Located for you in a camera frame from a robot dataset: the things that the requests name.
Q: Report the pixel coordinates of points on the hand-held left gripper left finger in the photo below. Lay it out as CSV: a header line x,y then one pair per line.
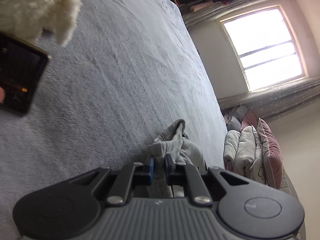
x,y
151,171

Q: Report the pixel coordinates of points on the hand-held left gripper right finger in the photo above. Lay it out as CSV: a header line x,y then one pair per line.
x,y
168,166

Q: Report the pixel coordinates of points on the grey sweatpants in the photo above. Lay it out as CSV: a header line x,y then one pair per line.
x,y
188,150

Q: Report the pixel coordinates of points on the person's right hand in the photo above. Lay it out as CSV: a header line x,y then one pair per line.
x,y
2,95

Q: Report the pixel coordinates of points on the folded grey comforter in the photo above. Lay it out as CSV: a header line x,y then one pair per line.
x,y
237,150

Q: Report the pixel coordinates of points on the grey pillow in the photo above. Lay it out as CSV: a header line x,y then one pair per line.
x,y
233,118

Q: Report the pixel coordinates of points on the white printed quilt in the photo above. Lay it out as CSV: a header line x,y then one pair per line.
x,y
257,160

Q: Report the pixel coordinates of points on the small pink pillow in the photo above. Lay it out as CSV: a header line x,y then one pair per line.
x,y
248,121

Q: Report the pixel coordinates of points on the large pink velvet pillow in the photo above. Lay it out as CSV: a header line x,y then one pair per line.
x,y
272,152

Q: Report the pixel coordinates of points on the grey quilted headboard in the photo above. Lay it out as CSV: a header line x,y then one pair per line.
x,y
292,185

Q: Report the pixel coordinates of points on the star-patterned grey curtain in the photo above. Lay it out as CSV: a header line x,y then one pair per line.
x,y
225,10
280,97

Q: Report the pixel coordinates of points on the window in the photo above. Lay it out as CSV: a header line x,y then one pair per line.
x,y
265,47

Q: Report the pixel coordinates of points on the black smartphone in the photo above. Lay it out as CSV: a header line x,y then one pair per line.
x,y
20,75

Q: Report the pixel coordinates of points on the white plush toy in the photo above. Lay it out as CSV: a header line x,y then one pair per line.
x,y
37,7

